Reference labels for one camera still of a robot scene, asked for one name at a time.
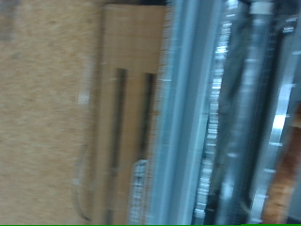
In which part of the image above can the silver toaster oven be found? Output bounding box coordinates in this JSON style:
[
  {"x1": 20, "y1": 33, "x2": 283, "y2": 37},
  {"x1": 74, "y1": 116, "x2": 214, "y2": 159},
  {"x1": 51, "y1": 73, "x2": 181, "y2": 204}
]
[{"x1": 187, "y1": 0, "x2": 301, "y2": 226}]

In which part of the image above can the light wooden box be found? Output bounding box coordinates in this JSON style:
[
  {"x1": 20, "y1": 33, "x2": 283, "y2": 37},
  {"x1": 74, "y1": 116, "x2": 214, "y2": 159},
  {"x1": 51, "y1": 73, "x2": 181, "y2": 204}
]
[{"x1": 93, "y1": 3, "x2": 167, "y2": 225}]

